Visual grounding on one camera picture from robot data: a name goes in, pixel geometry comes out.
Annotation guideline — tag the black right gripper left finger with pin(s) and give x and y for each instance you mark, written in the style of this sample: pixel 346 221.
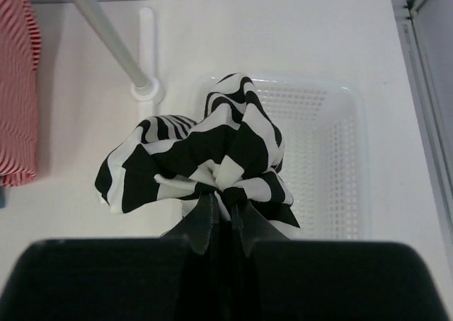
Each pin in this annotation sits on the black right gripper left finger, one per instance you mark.
pixel 166 278

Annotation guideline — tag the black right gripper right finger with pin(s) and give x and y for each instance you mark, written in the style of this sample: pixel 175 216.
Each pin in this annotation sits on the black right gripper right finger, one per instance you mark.
pixel 281 279

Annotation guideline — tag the black white striped tank top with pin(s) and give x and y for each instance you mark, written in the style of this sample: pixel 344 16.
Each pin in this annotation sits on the black white striped tank top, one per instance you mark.
pixel 235 152

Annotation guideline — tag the red white striped tank top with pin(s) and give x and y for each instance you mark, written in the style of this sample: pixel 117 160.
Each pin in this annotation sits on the red white striped tank top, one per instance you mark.
pixel 20 56

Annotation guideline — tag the blue tank top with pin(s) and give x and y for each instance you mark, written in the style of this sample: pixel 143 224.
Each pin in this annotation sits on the blue tank top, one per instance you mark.
pixel 2 198

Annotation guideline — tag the white plastic mesh basket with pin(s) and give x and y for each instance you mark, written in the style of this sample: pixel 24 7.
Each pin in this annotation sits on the white plastic mesh basket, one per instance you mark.
pixel 325 162

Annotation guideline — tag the silver and white clothes rack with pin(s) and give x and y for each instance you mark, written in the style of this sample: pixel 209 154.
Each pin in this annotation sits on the silver and white clothes rack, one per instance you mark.
pixel 146 87

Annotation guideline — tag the aluminium frame post right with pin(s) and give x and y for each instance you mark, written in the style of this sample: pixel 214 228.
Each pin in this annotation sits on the aluminium frame post right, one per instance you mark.
pixel 425 30

